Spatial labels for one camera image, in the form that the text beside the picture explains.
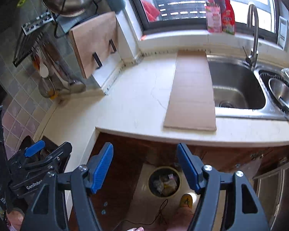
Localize black round trash bin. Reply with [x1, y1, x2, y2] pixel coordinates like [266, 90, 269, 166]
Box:
[148, 166, 181, 198]

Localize chrome kitchen faucet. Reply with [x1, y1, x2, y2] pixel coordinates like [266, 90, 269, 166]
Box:
[242, 4, 260, 70]

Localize person left hand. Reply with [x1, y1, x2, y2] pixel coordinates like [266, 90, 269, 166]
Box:
[6, 209, 24, 231]

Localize skimmer strainer spoon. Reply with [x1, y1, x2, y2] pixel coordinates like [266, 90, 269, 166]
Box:
[38, 77, 56, 100]

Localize flat brown cardboard sheet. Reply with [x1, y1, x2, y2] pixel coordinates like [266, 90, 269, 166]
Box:
[163, 50, 217, 131]

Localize steel soup ladle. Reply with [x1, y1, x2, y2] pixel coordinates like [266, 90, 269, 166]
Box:
[48, 54, 86, 94]

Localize white rice paddle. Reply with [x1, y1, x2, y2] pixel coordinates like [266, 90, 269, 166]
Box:
[38, 54, 49, 78]

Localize stainless steel sink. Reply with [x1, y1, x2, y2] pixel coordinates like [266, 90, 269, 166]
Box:
[208, 58, 266, 110]

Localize wooden cutting board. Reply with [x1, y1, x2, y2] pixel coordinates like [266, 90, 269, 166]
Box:
[69, 12, 118, 79]

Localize steel bowl in sink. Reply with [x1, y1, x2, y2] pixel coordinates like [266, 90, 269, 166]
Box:
[268, 78, 289, 112]

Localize red spray cleaner bottle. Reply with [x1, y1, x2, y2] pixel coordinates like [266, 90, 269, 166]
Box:
[220, 0, 235, 35]

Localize pink dish soap bottle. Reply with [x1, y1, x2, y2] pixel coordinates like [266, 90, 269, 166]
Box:
[205, 0, 222, 33]

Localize blue utensil holder cup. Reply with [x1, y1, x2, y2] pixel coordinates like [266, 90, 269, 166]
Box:
[106, 0, 126, 14]

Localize black wall utensil rack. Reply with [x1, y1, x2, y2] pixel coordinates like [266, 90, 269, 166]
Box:
[12, 10, 55, 67]

